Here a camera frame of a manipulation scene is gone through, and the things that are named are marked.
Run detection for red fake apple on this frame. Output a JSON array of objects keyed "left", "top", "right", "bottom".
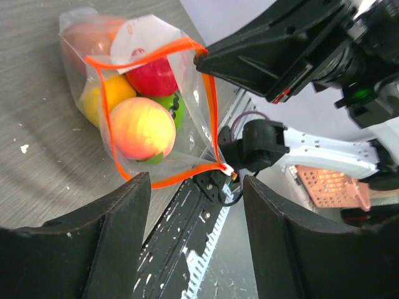
[{"left": 125, "top": 58, "right": 178, "bottom": 97}]

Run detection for yellow fake lemon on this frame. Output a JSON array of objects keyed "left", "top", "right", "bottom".
[{"left": 80, "top": 75, "right": 137, "bottom": 128}]

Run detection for green fake fruit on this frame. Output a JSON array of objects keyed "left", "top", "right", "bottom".
[{"left": 151, "top": 92, "right": 186, "bottom": 130}]

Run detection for pink perforated basket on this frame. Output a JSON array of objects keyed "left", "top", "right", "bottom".
[{"left": 292, "top": 165, "right": 371, "bottom": 211}]

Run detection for grey slotted cable duct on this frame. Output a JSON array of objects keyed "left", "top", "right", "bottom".
[{"left": 175, "top": 185, "right": 230, "bottom": 298}]

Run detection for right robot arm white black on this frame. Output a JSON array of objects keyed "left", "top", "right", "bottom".
[{"left": 194, "top": 1, "right": 398, "bottom": 191}]

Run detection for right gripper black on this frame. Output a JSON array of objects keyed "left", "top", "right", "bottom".
[{"left": 194, "top": 1, "right": 398, "bottom": 104}]

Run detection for clear zip bag orange seal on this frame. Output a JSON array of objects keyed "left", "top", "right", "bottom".
[{"left": 59, "top": 7, "right": 234, "bottom": 189}]

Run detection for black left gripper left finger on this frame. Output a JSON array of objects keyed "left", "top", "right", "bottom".
[{"left": 1, "top": 173, "right": 151, "bottom": 298}]

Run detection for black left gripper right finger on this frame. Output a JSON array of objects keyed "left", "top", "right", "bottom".
[{"left": 243, "top": 176, "right": 398, "bottom": 298}]

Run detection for fake peach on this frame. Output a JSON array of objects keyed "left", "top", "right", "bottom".
[{"left": 110, "top": 97, "right": 176, "bottom": 161}]

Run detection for brown fake kiwi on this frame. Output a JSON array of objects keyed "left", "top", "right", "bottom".
[{"left": 61, "top": 19, "right": 126, "bottom": 75}]

